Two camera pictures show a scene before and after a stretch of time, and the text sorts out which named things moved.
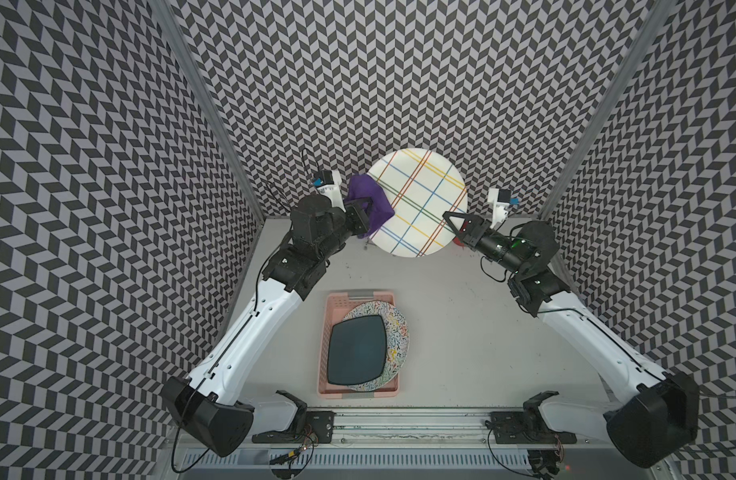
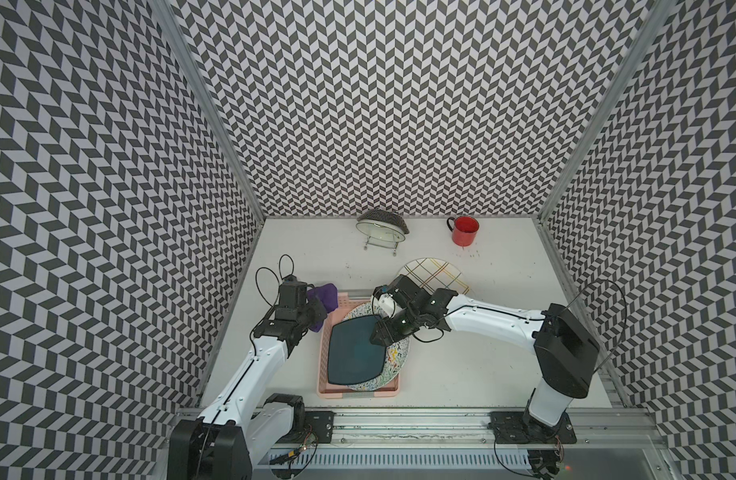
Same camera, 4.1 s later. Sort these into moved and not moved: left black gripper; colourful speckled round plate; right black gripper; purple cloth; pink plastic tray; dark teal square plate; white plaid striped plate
Moved: right black gripper; purple cloth; white plaid striped plate; left black gripper
Not moved: colourful speckled round plate; pink plastic tray; dark teal square plate
